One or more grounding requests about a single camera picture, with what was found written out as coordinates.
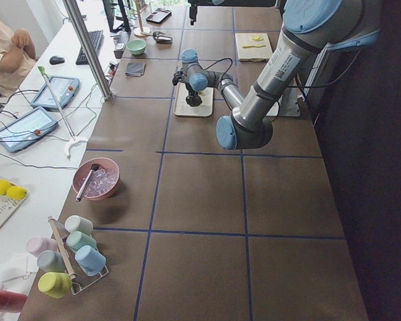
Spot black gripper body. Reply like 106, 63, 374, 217
185, 85, 203, 107

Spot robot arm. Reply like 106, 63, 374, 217
172, 1, 382, 150

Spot cream rabbit print tray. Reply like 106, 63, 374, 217
173, 83, 214, 118

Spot grey folded cloth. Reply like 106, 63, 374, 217
125, 62, 146, 76

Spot steel scoop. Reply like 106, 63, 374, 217
152, 31, 173, 44

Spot yellow plastic knife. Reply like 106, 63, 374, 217
242, 44, 265, 49

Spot mint green bowl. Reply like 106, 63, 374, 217
126, 39, 146, 56

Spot bamboo cutting board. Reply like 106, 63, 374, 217
235, 33, 273, 62

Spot round wooden stand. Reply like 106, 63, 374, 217
133, 0, 152, 37

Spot lemon slice front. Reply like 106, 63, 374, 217
251, 35, 263, 41

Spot black keyboard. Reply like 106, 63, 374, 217
75, 29, 105, 66

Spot black and silver tongs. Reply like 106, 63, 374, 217
76, 164, 100, 202

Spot pink bowl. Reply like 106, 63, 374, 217
72, 157, 120, 201

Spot black monitor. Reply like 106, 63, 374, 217
102, 0, 131, 33

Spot far teach pendant tablet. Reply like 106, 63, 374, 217
29, 76, 80, 112

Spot teach pendant tablet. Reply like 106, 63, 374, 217
0, 106, 58, 153
29, 76, 80, 112

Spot black computer mouse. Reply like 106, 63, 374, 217
49, 56, 65, 66

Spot near teach pendant tablet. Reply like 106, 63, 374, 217
0, 106, 58, 153

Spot white cup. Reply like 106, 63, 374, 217
64, 215, 94, 235

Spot mint green cup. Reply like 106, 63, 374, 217
65, 231, 97, 253

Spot seated person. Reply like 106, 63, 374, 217
0, 21, 37, 98

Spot blue cup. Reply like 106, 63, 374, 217
75, 245, 106, 276

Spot spare lemon right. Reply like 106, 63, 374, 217
6, 185, 27, 200

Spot spare lemon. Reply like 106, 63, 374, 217
0, 179, 11, 195
6, 185, 27, 200

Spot spare lemon left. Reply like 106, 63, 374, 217
0, 179, 11, 195

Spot pink cup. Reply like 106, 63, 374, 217
25, 236, 58, 257

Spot grey cup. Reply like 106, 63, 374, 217
37, 250, 65, 273

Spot yellow green cup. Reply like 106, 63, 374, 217
37, 272, 72, 298

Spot red bottle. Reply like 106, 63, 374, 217
0, 290, 27, 312

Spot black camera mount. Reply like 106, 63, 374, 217
172, 69, 185, 86

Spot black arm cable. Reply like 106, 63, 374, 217
200, 57, 235, 88

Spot aluminium frame post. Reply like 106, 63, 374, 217
63, 0, 112, 101

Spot black frame object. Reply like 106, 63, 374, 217
145, 8, 172, 24

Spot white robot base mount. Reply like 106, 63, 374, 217
267, 84, 301, 117

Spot wooden rack handle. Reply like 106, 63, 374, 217
47, 216, 76, 281

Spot white wire rack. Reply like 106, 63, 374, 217
62, 235, 109, 295

